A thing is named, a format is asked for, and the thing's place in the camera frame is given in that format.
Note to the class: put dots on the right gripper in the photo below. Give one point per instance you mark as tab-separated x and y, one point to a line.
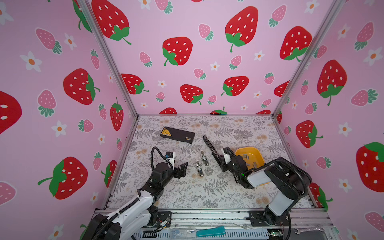
225	158

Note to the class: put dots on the teal handled tool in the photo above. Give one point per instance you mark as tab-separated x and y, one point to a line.
213	232

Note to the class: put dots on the black tool case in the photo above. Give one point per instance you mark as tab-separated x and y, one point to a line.
177	135

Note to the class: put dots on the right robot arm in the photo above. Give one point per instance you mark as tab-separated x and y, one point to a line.
292	182

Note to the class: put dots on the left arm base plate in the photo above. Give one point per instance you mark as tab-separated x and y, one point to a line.
160	219

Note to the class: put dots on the black stapler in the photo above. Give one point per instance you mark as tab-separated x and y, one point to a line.
212	149

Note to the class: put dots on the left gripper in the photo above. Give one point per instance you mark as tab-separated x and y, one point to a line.
182	171

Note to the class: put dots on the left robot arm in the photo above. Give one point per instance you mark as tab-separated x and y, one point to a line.
141	211

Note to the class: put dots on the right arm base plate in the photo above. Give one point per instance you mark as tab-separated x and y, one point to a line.
263	219

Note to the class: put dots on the silver wrench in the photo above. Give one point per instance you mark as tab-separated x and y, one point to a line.
299	231

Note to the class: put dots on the aluminium rail frame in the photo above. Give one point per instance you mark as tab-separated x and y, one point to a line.
186	222

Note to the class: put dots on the yellow plastic tray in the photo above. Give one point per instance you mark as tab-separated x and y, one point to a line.
251	156

